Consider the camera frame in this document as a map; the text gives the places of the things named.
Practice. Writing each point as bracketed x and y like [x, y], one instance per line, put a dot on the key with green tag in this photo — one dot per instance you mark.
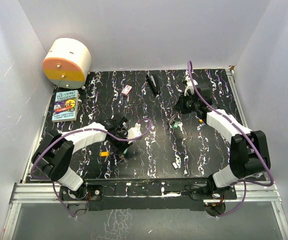
[174, 124]

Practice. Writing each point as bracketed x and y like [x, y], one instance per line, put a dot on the black stapler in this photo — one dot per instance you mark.
[154, 84]

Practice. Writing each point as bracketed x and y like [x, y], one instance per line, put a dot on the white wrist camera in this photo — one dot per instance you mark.
[134, 133]
[189, 86]

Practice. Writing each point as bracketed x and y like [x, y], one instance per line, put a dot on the small red white box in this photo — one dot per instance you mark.
[126, 90]

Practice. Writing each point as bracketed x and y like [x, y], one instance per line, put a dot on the key with yellow tag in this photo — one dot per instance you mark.
[104, 155]

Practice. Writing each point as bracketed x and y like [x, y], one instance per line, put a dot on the small black white clip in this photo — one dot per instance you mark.
[175, 165]

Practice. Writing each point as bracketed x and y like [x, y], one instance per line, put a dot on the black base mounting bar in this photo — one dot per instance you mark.
[147, 193]

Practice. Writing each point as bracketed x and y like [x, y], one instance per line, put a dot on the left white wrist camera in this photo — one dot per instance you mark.
[134, 133]

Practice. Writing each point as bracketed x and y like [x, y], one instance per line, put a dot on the blue children's paperback book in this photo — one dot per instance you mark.
[65, 106]

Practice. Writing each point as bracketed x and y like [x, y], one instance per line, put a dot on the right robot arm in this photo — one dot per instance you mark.
[248, 154]

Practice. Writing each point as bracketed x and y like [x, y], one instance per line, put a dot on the large metal keyring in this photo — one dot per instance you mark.
[174, 118]

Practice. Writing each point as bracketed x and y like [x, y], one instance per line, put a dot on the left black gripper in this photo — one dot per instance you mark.
[119, 150]

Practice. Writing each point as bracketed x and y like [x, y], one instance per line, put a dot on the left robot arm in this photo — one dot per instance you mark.
[54, 153]

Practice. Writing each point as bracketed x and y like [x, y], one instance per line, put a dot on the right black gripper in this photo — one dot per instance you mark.
[180, 106]

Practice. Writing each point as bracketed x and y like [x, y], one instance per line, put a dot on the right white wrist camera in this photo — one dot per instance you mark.
[189, 86]

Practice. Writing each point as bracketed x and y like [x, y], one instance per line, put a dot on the round pastel drawer box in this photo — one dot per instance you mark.
[67, 63]

